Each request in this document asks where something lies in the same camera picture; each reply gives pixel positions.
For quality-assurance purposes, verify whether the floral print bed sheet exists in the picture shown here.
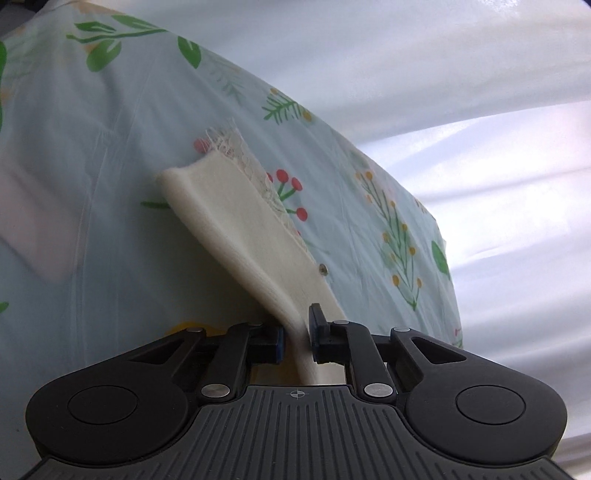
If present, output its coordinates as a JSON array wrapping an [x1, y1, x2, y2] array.
[[0, 0, 465, 480]]

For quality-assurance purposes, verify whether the pale cloth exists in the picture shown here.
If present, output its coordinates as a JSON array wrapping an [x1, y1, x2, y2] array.
[[0, 157, 81, 283]]

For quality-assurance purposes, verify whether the cream knit sweater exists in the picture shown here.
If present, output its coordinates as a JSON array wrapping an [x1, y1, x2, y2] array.
[[158, 117, 349, 386]]

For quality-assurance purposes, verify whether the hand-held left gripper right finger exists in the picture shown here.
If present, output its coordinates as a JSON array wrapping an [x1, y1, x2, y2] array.
[[308, 303, 467, 400]]

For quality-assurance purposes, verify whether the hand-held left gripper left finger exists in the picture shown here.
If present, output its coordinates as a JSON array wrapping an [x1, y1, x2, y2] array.
[[124, 322, 284, 402]]

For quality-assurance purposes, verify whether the white sheer curtain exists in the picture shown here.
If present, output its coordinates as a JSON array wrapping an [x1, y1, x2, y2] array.
[[106, 0, 591, 462]]

